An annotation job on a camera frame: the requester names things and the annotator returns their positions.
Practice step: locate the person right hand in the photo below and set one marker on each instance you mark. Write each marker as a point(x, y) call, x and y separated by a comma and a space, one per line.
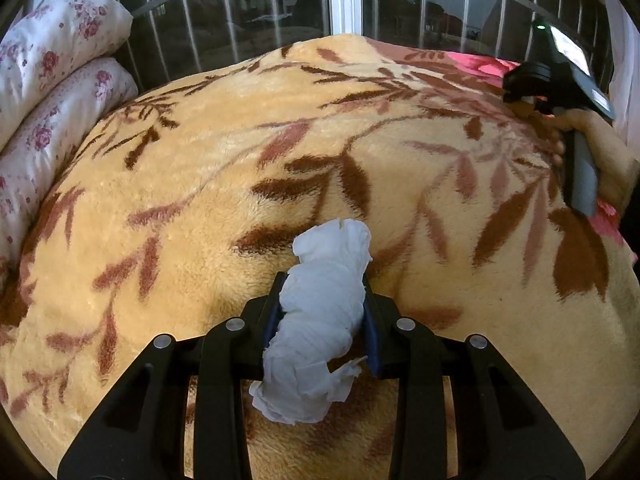
point(619, 169)

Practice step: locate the white curtain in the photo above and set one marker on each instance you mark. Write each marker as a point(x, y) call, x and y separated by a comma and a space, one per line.
point(625, 86)

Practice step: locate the pink floral folded quilt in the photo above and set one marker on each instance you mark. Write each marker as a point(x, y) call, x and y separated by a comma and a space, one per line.
point(58, 79)

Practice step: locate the white window frame with bars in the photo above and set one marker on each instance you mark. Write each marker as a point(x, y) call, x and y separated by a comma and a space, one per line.
point(170, 39)

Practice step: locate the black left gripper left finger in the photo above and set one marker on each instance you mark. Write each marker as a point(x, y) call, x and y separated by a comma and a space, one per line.
point(179, 405)

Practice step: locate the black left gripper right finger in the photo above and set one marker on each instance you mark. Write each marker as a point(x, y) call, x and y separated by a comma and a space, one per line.
point(502, 430)

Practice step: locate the white tissue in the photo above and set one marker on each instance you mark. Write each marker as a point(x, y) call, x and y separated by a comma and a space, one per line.
point(322, 301)

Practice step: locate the yellow floral plush blanket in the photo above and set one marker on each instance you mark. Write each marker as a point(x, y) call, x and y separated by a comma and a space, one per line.
point(183, 204)

